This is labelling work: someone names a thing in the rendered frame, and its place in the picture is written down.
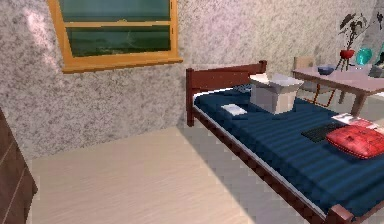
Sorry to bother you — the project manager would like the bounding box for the small white flat object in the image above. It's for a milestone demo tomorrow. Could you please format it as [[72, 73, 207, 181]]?
[[221, 103, 248, 117]]

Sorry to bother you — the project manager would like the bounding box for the open grey cardboard box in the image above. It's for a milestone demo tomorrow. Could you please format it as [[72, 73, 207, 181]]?
[[249, 72, 305, 116]]

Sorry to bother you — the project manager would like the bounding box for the brown bed with blue cover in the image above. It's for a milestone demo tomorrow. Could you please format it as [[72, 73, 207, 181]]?
[[185, 59, 384, 224]]

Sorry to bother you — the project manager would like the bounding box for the orange framed window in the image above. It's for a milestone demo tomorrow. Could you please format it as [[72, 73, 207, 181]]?
[[46, 0, 184, 74]]

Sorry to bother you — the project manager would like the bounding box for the wooden chair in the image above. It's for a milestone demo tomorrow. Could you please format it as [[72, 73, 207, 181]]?
[[293, 55, 336, 108]]

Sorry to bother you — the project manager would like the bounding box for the black laptop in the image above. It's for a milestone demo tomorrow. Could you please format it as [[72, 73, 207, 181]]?
[[300, 122, 344, 144]]

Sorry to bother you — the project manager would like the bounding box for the dark blue bowl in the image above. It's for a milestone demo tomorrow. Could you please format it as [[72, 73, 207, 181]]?
[[317, 65, 335, 76]]

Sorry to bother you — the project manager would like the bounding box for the pale pink table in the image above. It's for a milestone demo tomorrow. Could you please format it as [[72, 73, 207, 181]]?
[[291, 64, 384, 118]]

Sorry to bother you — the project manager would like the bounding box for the white and red book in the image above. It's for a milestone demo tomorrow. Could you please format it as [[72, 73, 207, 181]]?
[[331, 112, 384, 135]]

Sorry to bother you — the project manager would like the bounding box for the red pillow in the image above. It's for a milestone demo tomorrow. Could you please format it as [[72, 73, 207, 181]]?
[[325, 125, 384, 160]]

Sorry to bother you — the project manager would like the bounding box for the house plant in red pot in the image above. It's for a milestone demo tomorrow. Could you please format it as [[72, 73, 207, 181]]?
[[334, 12, 368, 72]]

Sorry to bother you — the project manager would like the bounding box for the teal glass globe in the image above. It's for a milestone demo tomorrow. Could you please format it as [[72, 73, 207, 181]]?
[[355, 47, 373, 67]]

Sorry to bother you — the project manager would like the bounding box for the dark brown chest of drawers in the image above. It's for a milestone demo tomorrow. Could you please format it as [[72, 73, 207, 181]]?
[[0, 108, 39, 224]]

